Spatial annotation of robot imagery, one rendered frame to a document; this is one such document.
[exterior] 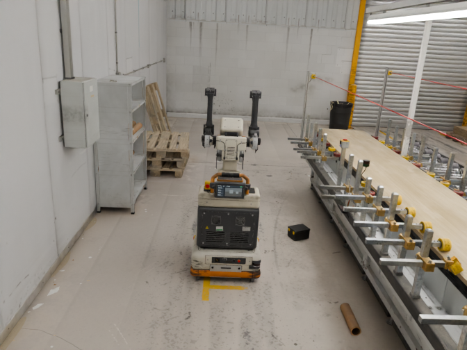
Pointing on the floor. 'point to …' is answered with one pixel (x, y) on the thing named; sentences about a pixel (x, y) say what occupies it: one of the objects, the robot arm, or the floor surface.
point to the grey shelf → (120, 142)
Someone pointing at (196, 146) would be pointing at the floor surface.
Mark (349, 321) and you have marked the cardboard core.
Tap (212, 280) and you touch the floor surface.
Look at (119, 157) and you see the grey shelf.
